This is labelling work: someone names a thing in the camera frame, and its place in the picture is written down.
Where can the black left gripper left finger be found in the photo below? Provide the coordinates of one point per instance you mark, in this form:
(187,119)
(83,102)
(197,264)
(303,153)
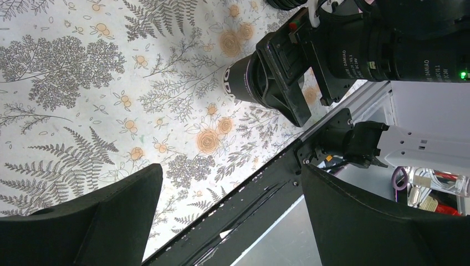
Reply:
(109,226)

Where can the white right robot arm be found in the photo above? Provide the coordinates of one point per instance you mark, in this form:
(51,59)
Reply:
(420,41)

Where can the floral patterned table mat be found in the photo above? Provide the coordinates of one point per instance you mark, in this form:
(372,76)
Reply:
(93,91)

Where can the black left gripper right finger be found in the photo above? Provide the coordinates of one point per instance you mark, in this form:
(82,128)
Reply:
(353,226)

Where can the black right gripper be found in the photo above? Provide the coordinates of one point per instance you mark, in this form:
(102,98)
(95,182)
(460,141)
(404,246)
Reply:
(336,50)

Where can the black paper coffee cup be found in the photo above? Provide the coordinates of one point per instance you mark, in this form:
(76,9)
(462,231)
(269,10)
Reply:
(245,79)

